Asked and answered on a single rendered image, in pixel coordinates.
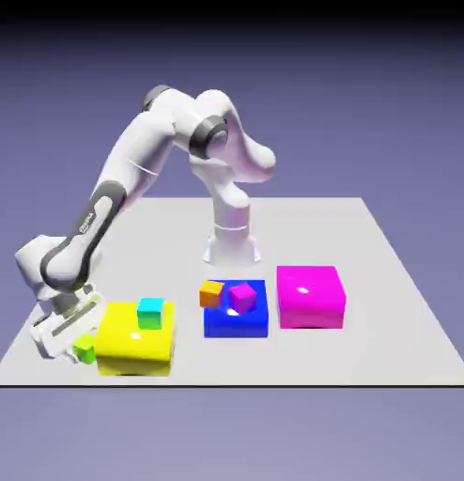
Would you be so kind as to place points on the small orange cube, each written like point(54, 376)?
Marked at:
point(211, 294)

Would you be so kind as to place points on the small magenta cube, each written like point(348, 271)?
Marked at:
point(243, 297)

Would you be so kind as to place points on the small green cube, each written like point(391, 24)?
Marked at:
point(84, 350)

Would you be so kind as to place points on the large magenta box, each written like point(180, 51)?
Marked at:
point(311, 300)

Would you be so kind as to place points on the large blue box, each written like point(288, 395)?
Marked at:
point(235, 325)

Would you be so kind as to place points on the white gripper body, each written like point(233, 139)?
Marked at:
point(63, 330)

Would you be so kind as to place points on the small cyan cube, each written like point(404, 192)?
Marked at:
point(151, 312)

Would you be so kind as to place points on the large yellow box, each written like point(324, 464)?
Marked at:
point(134, 349)

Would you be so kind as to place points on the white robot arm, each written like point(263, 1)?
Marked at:
point(142, 150)

